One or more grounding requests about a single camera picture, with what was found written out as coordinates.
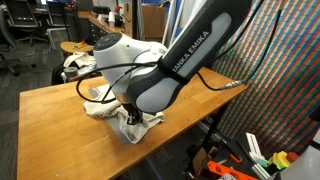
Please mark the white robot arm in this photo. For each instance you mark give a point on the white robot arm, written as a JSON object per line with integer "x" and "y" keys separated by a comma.
{"x": 166, "y": 66}

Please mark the grey white container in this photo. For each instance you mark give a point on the grey white container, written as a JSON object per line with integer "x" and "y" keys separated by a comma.
{"x": 303, "y": 166}

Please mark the grey tape roll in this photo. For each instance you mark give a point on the grey tape roll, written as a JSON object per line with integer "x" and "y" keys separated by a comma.
{"x": 66, "y": 71}

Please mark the white woven cloth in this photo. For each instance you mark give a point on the white woven cloth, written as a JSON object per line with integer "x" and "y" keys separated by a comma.
{"x": 100, "y": 110}

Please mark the yellow green plastic part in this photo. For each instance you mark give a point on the yellow green plastic part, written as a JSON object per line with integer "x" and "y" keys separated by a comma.
{"x": 280, "y": 160}

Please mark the crumpled white sheet pile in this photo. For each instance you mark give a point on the crumpled white sheet pile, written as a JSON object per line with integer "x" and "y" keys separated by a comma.
{"x": 78, "y": 60}

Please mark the white plastic bracket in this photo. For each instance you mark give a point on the white plastic bracket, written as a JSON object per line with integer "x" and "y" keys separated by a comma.
{"x": 254, "y": 146}

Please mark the round wooden side table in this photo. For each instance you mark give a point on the round wooden side table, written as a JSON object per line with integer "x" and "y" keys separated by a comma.
{"x": 70, "y": 47}

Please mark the red topped bottle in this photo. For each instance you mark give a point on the red topped bottle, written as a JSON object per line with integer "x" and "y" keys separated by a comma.
{"x": 117, "y": 16}

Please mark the black mesh office chair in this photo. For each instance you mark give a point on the black mesh office chair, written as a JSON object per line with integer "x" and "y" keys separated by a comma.
{"x": 21, "y": 13}

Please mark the white leaning pipe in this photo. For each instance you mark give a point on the white leaning pipe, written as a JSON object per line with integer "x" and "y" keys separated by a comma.
{"x": 170, "y": 20}

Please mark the black flat box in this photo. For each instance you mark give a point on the black flat box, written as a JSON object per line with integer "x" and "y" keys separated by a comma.
{"x": 101, "y": 10}

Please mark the black table frame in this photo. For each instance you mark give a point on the black table frame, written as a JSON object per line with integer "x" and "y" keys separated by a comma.
{"x": 213, "y": 130}

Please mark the grey workbench wooden top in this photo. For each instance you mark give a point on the grey workbench wooden top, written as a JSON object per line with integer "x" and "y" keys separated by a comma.
{"x": 100, "y": 28}

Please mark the small yellow red object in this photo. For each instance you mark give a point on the small yellow red object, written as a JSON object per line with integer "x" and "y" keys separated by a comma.
{"x": 81, "y": 44}

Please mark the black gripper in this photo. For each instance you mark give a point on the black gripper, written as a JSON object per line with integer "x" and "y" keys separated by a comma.
{"x": 131, "y": 110}

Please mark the red round cap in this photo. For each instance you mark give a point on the red round cap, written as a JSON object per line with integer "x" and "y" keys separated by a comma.
{"x": 293, "y": 156}

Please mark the large cardboard box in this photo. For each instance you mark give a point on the large cardboard box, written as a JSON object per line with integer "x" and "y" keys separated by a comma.
{"x": 151, "y": 20}

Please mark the dark office chair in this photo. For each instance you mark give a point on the dark office chair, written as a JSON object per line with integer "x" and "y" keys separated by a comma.
{"x": 5, "y": 30}

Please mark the white cup stack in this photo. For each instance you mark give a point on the white cup stack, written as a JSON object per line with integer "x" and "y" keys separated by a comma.
{"x": 111, "y": 18}

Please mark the black orange bar clamp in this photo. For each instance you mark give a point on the black orange bar clamp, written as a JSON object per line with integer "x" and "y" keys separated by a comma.
{"x": 236, "y": 159}

